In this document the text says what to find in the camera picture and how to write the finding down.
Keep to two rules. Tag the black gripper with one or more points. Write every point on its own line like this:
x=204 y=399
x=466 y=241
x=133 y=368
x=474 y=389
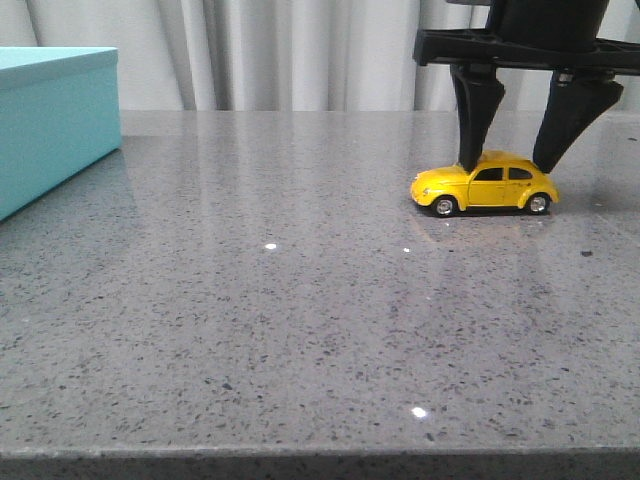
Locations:
x=533 y=35

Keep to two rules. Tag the yellow toy beetle car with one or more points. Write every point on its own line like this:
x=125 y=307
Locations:
x=499 y=180

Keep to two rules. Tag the light blue box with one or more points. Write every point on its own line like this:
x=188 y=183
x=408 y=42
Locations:
x=59 y=114

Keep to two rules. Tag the grey pleated curtain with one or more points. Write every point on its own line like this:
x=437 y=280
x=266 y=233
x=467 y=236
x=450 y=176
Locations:
x=255 y=55

